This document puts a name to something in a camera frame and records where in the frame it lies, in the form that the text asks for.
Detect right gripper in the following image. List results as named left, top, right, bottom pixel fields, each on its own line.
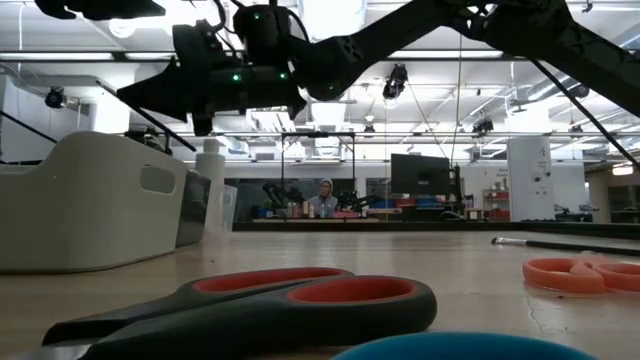
left=116, top=53, right=310, bottom=137

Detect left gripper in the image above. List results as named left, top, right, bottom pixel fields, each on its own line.
left=33, top=0, right=167, bottom=22

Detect white paint bottle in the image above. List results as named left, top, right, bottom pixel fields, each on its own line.
left=194, top=138, right=228, bottom=236

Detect dark handled paintbrush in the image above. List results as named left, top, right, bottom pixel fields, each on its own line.
left=490, top=236, right=640, bottom=258

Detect small orange scissors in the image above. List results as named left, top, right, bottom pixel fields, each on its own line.
left=521, top=255, right=640, bottom=295

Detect black overhead crossbar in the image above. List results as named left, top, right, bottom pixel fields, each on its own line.
left=0, top=47, right=640, bottom=64

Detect dark grey plastic bin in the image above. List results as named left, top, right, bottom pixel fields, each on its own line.
left=174, top=169, right=213, bottom=249

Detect light grey plastic bin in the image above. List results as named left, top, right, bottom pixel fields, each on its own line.
left=0, top=130, right=190, bottom=274

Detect cluttered background worktable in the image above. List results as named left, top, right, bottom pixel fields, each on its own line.
left=249, top=197, right=386, bottom=224

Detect person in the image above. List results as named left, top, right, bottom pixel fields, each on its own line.
left=305, top=177, right=341, bottom=219

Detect black monitor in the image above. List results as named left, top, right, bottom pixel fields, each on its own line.
left=390, top=153, right=462, bottom=199

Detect white pillar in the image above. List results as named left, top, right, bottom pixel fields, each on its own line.
left=505, top=136, right=557, bottom=223

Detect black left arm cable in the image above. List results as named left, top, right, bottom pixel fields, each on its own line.
left=96, top=79, right=197, bottom=153

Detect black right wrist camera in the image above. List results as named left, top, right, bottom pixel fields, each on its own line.
left=171, top=21, right=224, bottom=70

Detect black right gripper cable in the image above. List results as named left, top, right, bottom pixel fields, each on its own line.
left=212, top=0, right=241, bottom=56

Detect black background station frame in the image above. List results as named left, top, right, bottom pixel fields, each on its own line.
left=160, top=129, right=640, bottom=221

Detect black red handled scissors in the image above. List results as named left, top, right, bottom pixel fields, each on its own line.
left=14, top=266, right=439, bottom=360

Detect black aluminium table frame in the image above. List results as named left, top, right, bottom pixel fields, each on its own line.
left=232, top=219, right=640, bottom=241

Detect blue handled scissors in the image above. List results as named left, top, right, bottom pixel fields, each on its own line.
left=329, top=331, right=599, bottom=360

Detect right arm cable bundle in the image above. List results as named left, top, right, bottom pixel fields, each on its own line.
left=528, top=58, right=640, bottom=170

